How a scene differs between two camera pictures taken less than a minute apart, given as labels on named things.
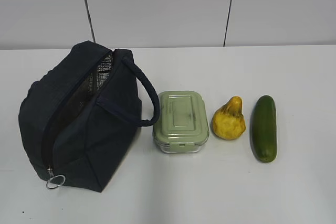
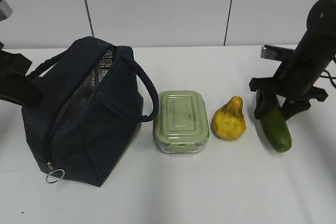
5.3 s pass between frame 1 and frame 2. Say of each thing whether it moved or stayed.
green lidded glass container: stayed
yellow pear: stayed
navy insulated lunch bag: stayed
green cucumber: moved
